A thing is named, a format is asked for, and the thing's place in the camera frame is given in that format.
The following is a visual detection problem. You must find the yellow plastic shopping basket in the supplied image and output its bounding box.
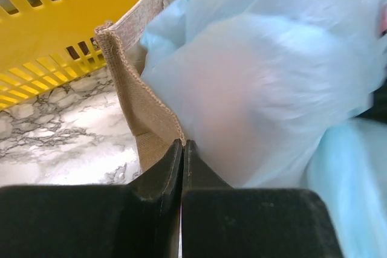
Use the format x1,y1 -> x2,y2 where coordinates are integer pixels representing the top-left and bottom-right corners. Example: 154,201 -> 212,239
1,0 -> 138,109

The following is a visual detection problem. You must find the blue cartoon plastic bag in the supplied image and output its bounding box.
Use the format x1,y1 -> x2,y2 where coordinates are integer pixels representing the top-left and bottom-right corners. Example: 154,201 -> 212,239
140,0 -> 386,257

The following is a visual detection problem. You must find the brown jute tote bag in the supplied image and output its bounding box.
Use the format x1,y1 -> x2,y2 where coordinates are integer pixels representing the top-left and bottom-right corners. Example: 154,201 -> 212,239
95,0 -> 186,172

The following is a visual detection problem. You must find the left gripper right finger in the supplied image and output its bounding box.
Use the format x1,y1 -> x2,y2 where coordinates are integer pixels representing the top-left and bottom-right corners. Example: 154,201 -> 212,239
181,140 -> 342,257

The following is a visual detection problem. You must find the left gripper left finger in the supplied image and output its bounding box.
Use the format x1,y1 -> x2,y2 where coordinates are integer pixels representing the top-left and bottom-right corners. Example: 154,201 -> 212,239
1,140 -> 183,257

